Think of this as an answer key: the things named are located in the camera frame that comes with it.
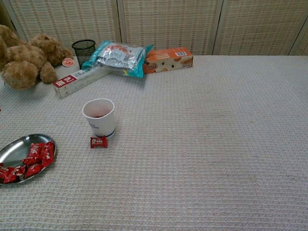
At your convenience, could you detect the white paper cup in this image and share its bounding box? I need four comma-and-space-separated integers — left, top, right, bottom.
82, 98, 116, 140

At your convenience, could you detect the red candy pile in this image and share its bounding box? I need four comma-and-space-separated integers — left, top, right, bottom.
0, 141, 55, 184

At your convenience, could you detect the black mesh pen holder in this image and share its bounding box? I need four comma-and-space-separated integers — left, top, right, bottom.
71, 39, 96, 69

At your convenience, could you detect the silver metal plate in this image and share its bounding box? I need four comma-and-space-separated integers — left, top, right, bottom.
0, 133, 57, 185

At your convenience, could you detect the white woven tablecloth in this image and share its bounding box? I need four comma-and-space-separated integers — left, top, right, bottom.
0, 54, 308, 231

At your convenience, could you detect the orange biscuit box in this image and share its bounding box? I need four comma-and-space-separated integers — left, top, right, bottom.
143, 46, 194, 75

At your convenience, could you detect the teal silver snack bag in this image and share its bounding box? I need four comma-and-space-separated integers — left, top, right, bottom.
81, 40, 154, 78

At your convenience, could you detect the long white red box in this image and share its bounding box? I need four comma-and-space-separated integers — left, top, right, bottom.
52, 67, 114, 99

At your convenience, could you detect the beige woven screen panel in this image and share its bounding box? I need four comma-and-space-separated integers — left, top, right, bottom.
8, 0, 122, 57
213, 0, 308, 56
288, 21, 308, 56
116, 0, 223, 56

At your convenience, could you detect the brown teddy bear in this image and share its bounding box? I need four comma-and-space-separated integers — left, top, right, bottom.
0, 24, 74, 90

